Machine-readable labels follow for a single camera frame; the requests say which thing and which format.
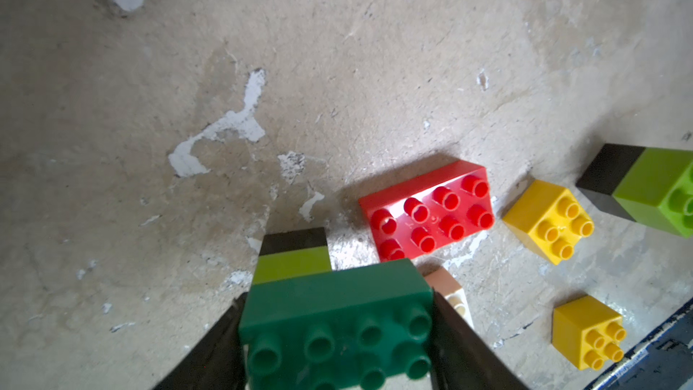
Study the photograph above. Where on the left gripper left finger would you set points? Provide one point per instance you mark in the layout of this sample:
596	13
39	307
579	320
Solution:
216	362

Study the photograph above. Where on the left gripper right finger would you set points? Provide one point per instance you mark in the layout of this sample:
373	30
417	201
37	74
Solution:
460	359

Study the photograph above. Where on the dark green 2x4 lego brick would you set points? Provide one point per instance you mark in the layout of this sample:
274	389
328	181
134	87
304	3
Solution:
340	329

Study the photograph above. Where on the lime lego brick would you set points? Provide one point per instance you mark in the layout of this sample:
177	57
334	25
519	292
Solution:
287	265
657	190

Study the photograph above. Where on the black lego plate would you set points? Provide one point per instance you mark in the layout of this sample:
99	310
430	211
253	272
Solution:
293	240

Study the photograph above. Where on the black 2x2 lego brick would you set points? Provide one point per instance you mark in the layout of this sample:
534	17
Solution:
605	173

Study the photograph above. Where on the white lego brick upper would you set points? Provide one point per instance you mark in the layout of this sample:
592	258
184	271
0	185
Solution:
447	285

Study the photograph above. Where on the yellow lego brick lower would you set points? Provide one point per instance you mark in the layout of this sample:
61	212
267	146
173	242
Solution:
588	333

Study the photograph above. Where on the yellow lego brick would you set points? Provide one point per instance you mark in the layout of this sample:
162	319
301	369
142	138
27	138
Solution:
588	333
549	220

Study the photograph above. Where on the red 2x4 lego brick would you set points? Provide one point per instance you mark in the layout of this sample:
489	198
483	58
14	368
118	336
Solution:
431	211

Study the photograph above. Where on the yellow lego brick upper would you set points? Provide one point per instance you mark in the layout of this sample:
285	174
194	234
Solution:
549	220

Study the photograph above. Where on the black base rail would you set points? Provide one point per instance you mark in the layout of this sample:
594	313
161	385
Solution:
662	360

